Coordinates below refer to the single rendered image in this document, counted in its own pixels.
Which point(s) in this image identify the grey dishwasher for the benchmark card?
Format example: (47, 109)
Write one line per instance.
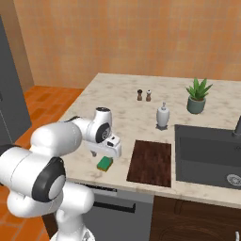
(120, 213)

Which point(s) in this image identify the dark grey tap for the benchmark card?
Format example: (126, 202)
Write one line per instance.
(237, 127)

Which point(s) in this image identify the white-topped salt shaker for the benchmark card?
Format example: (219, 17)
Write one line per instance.
(148, 95)

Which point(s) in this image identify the white soap dispenser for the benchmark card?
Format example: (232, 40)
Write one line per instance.
(163, 116)

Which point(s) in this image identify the green plant in grey pot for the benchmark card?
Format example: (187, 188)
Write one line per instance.
(197, 95)

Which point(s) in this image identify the green and yellow sponge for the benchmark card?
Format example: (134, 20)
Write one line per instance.
(104, 163)

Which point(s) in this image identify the dark grey sink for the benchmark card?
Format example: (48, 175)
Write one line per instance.
(208, 157)

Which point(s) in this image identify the dark grey fridge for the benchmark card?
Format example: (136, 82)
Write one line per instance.
(11, 91)

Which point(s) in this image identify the dark wooden cutting board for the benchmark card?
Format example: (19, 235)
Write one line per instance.
(151, 163)

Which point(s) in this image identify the dark wooden cupboard door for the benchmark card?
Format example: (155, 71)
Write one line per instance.
(196, 221)

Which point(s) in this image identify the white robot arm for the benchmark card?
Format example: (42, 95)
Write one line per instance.
(53, 141)

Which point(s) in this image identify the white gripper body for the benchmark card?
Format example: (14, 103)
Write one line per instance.
(105, 150)

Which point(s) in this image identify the dark-topped pepper shaker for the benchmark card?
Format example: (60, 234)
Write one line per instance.
(139, 94)

